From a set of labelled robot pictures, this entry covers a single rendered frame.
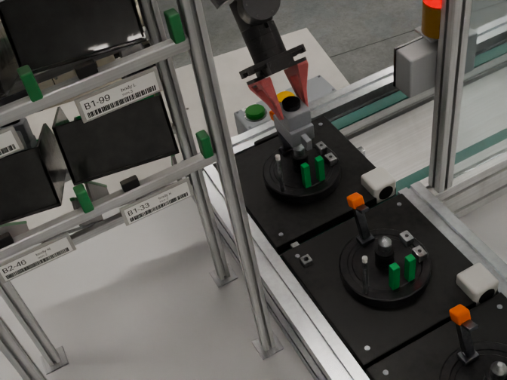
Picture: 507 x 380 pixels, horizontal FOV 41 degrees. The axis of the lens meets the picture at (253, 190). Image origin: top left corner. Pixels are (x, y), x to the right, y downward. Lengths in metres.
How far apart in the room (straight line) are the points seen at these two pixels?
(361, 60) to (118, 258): 2.02
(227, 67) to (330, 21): 1.74
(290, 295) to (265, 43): 0.40
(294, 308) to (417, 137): 0.48
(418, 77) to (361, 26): 2.32
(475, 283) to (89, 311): 0.67
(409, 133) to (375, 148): 0.08
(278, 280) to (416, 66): 0.40
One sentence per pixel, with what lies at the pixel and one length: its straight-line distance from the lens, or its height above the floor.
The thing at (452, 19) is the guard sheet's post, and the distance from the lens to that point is 0.99.
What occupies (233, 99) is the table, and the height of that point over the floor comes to 0.86.
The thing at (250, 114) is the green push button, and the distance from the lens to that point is 1.38.
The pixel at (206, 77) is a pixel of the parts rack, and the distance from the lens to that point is 0.73.
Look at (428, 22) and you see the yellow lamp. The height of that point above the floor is 1.28.
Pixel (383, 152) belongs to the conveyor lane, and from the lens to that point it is 1.35.
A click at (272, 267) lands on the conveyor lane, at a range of 1.13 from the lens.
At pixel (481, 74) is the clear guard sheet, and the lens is 1.12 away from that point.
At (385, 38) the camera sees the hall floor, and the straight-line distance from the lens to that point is 3.27.
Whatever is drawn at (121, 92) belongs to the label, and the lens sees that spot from 0.70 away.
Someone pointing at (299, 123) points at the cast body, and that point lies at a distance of 1.13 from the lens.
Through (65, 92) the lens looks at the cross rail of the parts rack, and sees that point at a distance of 0.69.
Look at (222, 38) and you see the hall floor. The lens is 3.40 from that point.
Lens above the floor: 1.85
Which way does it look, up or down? 46 degrees down
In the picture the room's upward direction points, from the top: 11 degrees counter-clockwise
